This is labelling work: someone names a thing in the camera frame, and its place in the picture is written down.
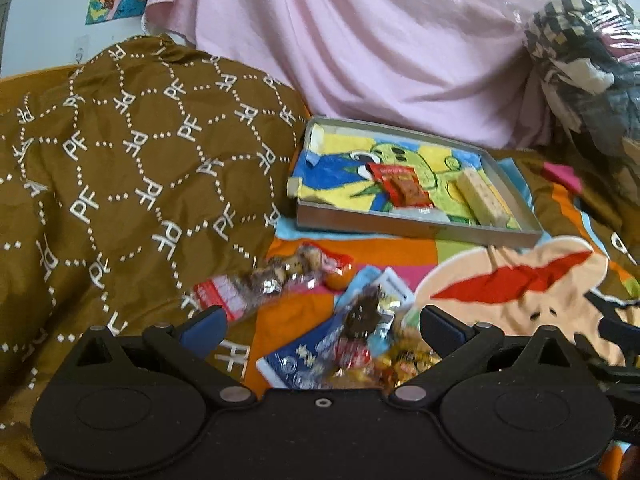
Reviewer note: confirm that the clear plastic bag of clothes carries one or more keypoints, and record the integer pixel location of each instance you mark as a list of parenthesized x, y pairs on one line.
[(575, 35)]

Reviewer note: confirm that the gold snack packet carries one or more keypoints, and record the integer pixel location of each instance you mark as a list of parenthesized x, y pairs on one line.
[(405, 360)]

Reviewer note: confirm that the red snack packet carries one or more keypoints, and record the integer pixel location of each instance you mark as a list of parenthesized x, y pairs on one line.
[(400, 185)]

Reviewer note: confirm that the pink cloth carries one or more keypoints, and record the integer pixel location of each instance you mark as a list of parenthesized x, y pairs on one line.
[(375, 50)]

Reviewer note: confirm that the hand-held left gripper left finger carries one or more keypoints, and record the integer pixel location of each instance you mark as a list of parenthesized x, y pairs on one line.
[(205, 330)]

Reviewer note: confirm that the brown patterned blanket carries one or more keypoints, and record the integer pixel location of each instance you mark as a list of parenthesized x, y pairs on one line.
[(125, 160)]

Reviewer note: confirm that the small red candy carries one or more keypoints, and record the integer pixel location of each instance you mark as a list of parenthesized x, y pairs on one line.
[(352, 352)]

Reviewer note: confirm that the white rice bar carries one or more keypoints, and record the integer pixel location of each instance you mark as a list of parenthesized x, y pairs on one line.
[(482, 197)]

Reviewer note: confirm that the grey wall panel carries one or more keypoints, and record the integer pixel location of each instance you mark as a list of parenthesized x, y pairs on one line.
[(5, 35)]

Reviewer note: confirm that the metal tray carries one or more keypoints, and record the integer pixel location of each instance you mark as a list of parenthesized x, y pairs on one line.
[(400, 227)]

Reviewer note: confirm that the colourful printed blanket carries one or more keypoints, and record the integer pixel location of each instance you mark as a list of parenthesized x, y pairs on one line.
[(500, 285)]

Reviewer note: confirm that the cartoon printed towel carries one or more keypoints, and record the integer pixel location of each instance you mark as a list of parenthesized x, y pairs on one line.
[(340, 180)]

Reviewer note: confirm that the clear cookie packet red label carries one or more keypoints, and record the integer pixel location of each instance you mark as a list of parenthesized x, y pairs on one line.
[(260, 280)]

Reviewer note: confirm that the clear chocolate snack packet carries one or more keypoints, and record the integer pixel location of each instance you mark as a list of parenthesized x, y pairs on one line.
[(362, 310)]

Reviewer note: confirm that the white flat snack packet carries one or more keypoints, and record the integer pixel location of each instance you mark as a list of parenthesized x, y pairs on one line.
[(420, 214)]

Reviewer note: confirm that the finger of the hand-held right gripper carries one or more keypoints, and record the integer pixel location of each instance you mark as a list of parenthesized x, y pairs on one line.
[(620, 329)]

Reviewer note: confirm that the blue white snack packet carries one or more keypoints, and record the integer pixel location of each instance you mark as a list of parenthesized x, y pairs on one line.
[(337, 272)]

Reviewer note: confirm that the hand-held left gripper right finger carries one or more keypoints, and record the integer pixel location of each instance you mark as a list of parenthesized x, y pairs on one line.
[(442, 330)]

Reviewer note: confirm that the orange sheet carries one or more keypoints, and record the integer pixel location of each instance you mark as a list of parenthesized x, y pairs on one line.
[(35, 74)]

